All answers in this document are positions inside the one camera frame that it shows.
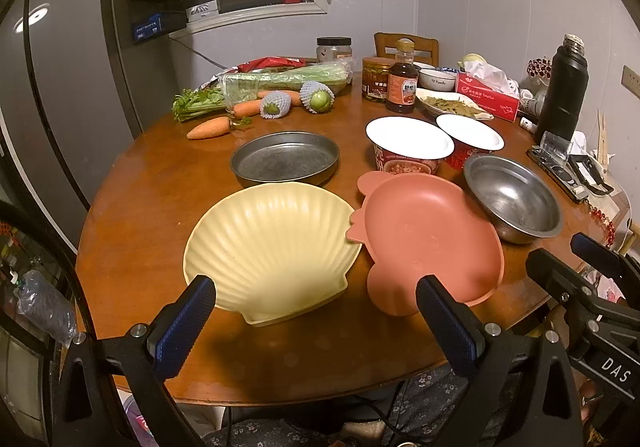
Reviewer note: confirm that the small white bottle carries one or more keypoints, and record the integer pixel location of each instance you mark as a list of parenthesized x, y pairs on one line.
[(528, 125)]

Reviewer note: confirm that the blue box on shelf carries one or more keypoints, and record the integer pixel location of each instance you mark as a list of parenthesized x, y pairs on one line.
[(147, 29)]

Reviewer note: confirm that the wall power outlet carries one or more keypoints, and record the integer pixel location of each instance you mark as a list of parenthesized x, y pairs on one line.
[(631, 81)]

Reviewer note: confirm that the pink crab shaped plate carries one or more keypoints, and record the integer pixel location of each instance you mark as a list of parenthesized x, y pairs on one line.
[(415, 224)]

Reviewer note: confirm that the white plate of vegetables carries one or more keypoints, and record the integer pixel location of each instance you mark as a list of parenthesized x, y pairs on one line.
[(439, 103)]

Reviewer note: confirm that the bagged celery bunch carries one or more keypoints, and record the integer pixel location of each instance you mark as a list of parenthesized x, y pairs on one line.
[(234, 87)]

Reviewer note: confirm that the rear carrot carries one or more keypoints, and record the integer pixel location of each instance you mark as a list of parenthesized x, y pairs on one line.
[(294, 95)]

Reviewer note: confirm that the white ceramic bowl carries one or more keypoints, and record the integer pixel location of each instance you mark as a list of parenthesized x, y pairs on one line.
[(436, 80)]

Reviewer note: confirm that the red snack bag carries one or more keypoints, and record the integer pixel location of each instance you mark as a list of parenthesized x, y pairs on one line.
[(268, 63)]

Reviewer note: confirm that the red tissue box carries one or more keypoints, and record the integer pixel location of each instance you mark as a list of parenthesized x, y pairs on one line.
[(491, 89)]

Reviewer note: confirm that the left netted green fruit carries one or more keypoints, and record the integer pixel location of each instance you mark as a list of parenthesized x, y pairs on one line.
[(275, 106)]

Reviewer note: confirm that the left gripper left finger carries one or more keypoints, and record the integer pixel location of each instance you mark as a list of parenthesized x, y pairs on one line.
[(158, 354)]

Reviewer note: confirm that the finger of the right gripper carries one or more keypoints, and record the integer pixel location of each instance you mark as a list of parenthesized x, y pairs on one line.
[(567, 284), (622, 269)]

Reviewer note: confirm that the stainless steel bowl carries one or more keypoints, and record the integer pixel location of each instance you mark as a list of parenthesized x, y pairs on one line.
[(518, 202)]

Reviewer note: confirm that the carrot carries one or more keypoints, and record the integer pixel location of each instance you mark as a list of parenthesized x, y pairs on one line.
[(217, 127), (250, 108), (294, 95)]

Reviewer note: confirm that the clear jar black lid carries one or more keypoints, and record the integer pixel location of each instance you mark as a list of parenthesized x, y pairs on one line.
[(330, 49)]

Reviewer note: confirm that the red white patterned ornament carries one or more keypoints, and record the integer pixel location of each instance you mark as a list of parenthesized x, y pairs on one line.
[(539, 68)]

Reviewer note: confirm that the right netted green fruit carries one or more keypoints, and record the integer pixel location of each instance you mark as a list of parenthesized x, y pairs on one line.
[(316, 97)]

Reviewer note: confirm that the carrot in front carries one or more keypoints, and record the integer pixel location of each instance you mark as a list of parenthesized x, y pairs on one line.
[(217, 127)]

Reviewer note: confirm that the large instant noodle bowl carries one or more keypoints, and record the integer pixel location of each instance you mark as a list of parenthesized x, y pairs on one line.
[(408, 145)]

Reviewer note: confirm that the small instant noodle bowl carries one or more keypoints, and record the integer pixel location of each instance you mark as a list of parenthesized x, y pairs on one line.
[(470, 137)]

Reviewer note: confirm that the yellow shell shaped plate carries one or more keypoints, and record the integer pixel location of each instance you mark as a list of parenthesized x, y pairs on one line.
[(274, 251)]

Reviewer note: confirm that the yellow tape roll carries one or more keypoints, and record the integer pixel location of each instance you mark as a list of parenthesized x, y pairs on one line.
[(471, 58)]

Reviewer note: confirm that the black thermos flask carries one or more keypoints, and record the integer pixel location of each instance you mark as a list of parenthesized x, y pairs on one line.
[(566, 92)]

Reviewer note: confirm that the middle carrot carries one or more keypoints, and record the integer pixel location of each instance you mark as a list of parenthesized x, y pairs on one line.
[(250, 108)]

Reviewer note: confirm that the netted green fruit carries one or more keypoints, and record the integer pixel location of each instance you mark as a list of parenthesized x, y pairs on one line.
[(316, 97), (275, 106)]

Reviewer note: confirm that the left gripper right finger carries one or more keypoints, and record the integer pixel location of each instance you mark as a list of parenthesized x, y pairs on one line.
[(486, 363)]

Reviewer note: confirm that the red sauce jar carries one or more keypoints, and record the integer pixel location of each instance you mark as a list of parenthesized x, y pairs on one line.
[(374, 78)]

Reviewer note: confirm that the grey refrigerator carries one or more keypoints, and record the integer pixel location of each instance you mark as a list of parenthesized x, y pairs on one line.
[(76, 91)]

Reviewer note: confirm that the dark soy sauce bottle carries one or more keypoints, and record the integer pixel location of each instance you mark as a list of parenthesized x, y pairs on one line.
[(402, 82)]

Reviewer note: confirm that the round metal pan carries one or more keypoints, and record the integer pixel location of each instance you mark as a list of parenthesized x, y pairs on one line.
[(290, 156)]

